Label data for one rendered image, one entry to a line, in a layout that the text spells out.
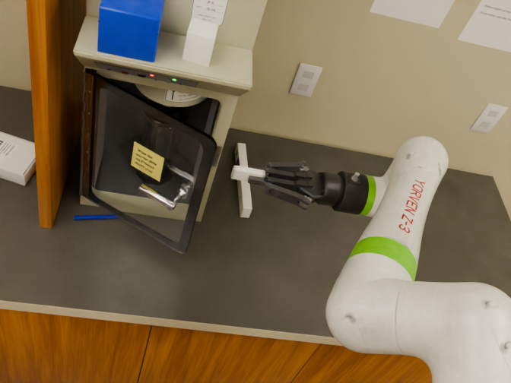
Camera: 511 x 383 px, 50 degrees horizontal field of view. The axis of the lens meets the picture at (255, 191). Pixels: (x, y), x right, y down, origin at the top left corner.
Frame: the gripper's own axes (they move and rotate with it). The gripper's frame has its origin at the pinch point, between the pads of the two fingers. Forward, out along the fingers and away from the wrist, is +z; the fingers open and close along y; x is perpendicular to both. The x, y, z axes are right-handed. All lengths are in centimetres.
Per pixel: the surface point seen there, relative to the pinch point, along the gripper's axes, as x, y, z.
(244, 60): -23.4, -7.2, 6.7
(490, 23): -20, -55, -65
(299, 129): 31, -55, -25
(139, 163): 5.7, -3.3, 23.2
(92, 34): -23.3, -5.1, 34.8
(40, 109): -5.8, -2.1, 43.4
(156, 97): -5.0, -13.3, 22.0
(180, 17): -26.9, -11.1, 19.9
